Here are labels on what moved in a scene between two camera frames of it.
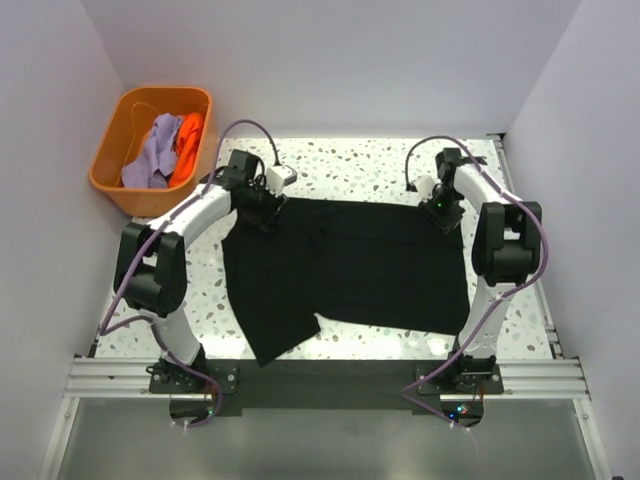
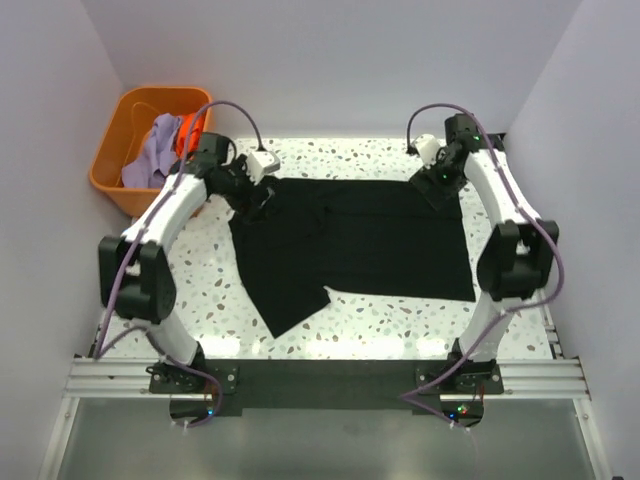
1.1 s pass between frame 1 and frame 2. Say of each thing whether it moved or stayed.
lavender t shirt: stayed
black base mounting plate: stayed
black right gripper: moved
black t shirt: moved
